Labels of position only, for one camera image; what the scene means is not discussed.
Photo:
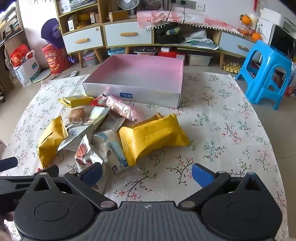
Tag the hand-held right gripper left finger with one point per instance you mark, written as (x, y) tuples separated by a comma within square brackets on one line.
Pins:
[(92, 173)]

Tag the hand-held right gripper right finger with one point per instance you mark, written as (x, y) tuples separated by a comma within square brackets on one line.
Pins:
[(202, 175)]

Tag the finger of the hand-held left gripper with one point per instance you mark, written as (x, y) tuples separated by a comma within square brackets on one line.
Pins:
[(9, 164), (49, 171)]

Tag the clear blue bread roll packet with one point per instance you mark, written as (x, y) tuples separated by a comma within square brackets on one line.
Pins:
[(108, 148)]

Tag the silver white snack packet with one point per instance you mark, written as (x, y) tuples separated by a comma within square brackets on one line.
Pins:
[(74, 134)]

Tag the white snack packet with barcode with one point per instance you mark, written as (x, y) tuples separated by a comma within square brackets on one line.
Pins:
[(113, 122)]

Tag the clear cracker packet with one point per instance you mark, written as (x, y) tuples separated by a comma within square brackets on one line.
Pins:
[(75, 115)]

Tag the pink snack packet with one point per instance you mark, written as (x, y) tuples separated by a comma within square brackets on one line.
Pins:
[(120, 107)]

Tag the yellow snack packet blue label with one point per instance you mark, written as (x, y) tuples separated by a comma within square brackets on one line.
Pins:
[(74, 102)]

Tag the silver box pink inside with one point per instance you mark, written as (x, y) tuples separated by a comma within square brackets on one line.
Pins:
[(138, 69)]

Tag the person's left hand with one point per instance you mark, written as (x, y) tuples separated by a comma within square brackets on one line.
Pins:
[(5, 222)]

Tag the white shopping bag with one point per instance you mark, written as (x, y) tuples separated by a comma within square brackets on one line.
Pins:
[(25, 74)]

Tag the round white board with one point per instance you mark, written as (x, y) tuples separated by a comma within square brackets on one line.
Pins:
[(42, 76)]

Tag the small white square device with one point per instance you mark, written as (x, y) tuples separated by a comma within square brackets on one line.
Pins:
[(73, 74)]

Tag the red gift bag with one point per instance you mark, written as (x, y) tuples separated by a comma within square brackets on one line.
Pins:
[(18, 56)]

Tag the red cylinder barrel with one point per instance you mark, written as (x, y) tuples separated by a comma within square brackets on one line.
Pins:
[(54, 61)]

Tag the yellow egg tray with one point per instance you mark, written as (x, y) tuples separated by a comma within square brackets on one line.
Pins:
[(232, 68)]

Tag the clear storage box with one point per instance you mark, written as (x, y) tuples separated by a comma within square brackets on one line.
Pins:
[(91, 60), (198, 60)]

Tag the wooden desk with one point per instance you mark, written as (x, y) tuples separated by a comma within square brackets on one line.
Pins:
[(11, 41)]

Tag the red cardboard box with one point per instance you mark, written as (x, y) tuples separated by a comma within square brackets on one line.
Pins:
[(171, 55)]

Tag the blue lid storage box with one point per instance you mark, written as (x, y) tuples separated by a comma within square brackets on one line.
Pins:
[(118, 51)]

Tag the black flat device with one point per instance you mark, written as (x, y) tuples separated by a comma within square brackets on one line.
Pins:
[(145, 49)]

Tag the pile of folded cloths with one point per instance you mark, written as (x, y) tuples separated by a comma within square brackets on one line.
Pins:
[(201, 39)]

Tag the blue plastic stool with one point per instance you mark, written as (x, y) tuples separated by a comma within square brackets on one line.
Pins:
[(263, 53)]

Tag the wooden television stand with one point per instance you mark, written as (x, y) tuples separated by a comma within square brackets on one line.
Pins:
[(216, 38)]

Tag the black bag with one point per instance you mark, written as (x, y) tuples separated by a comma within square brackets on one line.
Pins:
[(168, 38)]

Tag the purple hat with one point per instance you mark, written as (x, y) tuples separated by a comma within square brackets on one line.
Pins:
[(53, 30)]

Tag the tall wooden shelf cabinet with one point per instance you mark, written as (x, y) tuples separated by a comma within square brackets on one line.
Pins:
[(59, 23)]

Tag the white carton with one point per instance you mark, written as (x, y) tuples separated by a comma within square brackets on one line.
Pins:
[(72, 24)]

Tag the orange fruit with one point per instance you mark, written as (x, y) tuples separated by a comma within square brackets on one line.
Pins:
[(256, 36), (245, 20)]

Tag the bag of oranges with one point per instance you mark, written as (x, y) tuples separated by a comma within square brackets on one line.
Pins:
[(245, 30)]

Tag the black microwave oven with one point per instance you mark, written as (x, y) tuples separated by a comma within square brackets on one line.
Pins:
[(282, 41)]

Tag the low wooden cabinet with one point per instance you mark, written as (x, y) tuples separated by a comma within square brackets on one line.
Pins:
[(129, 22)]

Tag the yellow round item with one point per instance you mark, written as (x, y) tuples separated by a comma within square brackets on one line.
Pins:
[(83, 18)]

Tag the small white orange box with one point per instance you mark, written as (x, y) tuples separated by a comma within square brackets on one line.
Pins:
[(94, 17)]

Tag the pink cloth with tassels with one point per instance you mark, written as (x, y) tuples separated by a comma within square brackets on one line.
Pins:
[(196, 18)]

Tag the brown cardboard box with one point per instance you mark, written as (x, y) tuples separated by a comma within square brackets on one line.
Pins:
[(118, 16)]

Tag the white package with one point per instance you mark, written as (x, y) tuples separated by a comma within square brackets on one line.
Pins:
[(64, 5)]

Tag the stack of papers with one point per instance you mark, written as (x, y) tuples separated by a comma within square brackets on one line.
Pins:
[(83, 3)]

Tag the white desk fan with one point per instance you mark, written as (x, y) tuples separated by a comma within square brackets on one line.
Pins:
[(128, 3)]

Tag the framed cat picture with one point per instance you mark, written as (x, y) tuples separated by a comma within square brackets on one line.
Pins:
[(152, 4)]

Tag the white wall socket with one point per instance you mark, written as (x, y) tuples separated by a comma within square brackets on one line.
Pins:
[(200, 7)]

